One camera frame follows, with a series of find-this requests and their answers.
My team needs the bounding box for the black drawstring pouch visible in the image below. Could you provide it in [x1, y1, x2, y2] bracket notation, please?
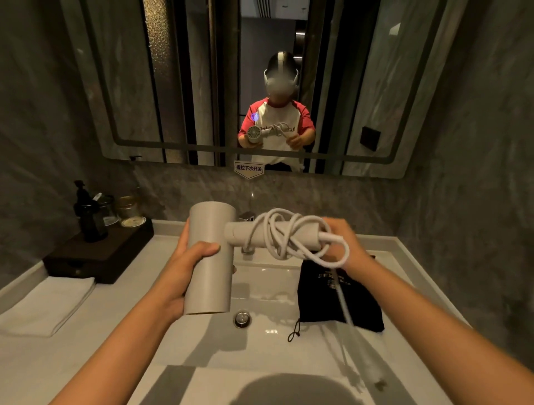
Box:
[287, 259, 385, 344]

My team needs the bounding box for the black wooden tray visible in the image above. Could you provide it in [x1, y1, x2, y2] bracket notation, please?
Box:
[43, 217, 155, 285]

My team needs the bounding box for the person's right forearm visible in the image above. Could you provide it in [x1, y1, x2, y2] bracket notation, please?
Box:
[346, 259, 534, 405]

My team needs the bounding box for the person's left forearm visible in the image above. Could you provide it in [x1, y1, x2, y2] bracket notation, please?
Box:
[49, 292, 184, 405]

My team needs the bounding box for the small white sign sticker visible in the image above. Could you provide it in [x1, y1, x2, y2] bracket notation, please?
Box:
[233, 160, 265, 180]

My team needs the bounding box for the glass jar with gold rim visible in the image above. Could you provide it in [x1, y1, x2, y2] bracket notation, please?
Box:
[116, 195, 141, 220]

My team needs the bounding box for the white folded towel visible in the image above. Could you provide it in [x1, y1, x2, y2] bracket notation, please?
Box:
[0, 276, 97, 338]

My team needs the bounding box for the black framed wall mirror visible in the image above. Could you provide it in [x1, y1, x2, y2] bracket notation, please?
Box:
[58, 0, 449, 180]

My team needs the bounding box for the beige hair dryer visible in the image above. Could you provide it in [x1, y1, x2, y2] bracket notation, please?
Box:
[184, 201, 331, 315]

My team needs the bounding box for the chrome faucet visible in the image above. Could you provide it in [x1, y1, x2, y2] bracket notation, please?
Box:
[238, 211, 256, 256]

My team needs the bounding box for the black pump dispenser bottle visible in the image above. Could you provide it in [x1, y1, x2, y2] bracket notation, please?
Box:
[73, 180, 108, 244]

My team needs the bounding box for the person's right hand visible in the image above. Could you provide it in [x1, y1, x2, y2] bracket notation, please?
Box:
[320, 217, 378, 285]

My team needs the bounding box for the white sink basin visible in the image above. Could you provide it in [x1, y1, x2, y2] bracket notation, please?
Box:
[138, 246, 422, 405]

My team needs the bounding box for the clear glass cup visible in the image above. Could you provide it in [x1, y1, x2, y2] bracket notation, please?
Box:
[96, 194, 120, 228]

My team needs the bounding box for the white hair dryer cord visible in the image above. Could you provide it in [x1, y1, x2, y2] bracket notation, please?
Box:
[242, 208, 388, 392]

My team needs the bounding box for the person's left hand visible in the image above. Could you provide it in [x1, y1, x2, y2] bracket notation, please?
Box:
[151, 219, 222, 325]

